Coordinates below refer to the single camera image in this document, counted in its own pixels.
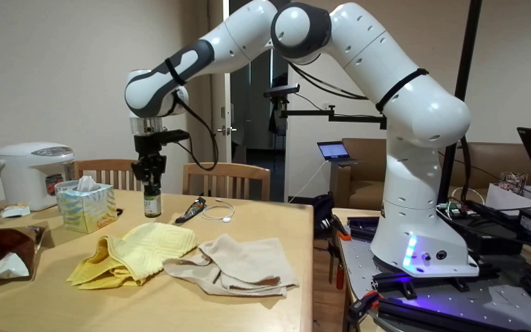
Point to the dark green supplement bottle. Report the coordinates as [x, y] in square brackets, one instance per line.
[152, 206]

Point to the beige cloth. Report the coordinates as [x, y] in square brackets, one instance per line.
[240, 265]

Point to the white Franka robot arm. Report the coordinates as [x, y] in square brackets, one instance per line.
[419, 185]

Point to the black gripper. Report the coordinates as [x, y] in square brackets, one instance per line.
[148, 165]

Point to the brown foil snack bag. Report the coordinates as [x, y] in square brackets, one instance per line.
[17, 243]

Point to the patterned tissue box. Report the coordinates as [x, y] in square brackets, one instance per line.
[87, 206]

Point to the light wooden chair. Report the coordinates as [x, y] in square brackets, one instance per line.
[102, 173]
[225, 178]

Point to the black vertical pole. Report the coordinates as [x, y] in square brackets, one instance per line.
[459, 93]

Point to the yellow towel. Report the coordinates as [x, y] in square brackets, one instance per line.
[137, 252]

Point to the small blue lit tablet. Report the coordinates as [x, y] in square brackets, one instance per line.
[332, 150]

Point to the white electric water boiler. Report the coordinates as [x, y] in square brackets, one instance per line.
[28, 173]

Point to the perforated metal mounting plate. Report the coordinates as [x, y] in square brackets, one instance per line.
[461, 302]

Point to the black camera on boom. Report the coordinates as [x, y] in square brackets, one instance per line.
[281, 93]

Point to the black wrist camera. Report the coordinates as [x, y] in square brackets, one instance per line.
[161, 137]

